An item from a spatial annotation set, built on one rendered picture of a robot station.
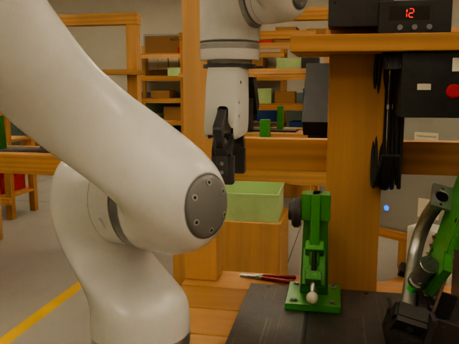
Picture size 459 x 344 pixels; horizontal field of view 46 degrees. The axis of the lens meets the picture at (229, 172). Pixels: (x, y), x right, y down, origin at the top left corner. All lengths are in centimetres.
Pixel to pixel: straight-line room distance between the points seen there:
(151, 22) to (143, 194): 1138
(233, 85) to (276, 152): 81
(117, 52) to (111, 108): 1161
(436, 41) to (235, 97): 69
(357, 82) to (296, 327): 62
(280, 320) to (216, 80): 69
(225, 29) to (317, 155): 84
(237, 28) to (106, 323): 41
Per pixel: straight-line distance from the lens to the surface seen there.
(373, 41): 132
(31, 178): 653
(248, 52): 76
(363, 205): 147
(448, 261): 111
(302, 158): 153
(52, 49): 52
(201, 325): 130
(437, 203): 117
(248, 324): 126
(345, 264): 151
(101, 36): 1232
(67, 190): 66
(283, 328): 124
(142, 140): 55
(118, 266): 67
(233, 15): 75
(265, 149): 154
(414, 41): 132
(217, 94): 74
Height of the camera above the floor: 143
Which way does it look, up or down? 9 degrees down
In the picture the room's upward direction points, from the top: straight up
